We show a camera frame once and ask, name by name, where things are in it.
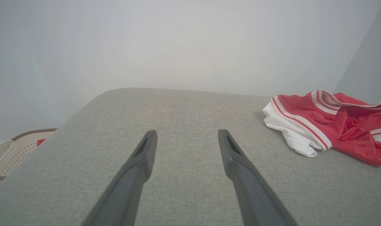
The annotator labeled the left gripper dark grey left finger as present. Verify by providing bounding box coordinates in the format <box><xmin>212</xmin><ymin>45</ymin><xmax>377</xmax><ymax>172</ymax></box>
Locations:
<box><xmin>81</xmin><ymin>130</ymin><xmax>158</xmax><ymax>226</ymax></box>

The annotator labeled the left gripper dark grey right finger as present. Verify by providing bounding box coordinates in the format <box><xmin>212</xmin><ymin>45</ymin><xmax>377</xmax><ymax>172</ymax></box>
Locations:
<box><xmin>218</xmin><ymin>129</ymin><xmax>299</xmax><ymax>226</ymax></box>

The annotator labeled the red and white basketball jersey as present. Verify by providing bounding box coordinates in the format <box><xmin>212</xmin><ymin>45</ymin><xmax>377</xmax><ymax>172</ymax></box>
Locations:
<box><xmin>262</xmin><ymin>89</ymin><xmax>381</xmax><ymax>167</ymax></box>

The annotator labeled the cream perforated laundry basket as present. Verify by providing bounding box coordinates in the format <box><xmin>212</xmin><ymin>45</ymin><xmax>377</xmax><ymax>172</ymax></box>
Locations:
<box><xmin>0</xmin><ymin>128</ymin><xmax>58</xmax><ymax>180</ymax></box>

